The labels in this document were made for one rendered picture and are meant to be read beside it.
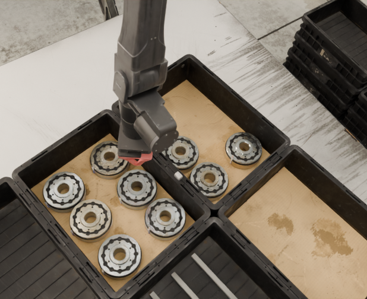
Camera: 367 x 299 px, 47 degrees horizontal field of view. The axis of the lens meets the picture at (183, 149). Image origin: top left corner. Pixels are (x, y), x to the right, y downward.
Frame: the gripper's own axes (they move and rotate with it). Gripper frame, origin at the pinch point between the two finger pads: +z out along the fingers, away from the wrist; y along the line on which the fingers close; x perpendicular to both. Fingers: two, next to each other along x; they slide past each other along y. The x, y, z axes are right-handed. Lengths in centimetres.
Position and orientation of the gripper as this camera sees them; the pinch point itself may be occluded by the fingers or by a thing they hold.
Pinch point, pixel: (138, 150)
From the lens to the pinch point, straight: 92.0
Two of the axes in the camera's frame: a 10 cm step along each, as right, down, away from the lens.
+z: -0.6, 4.9, 8.7
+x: -10.0, -0.6, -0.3
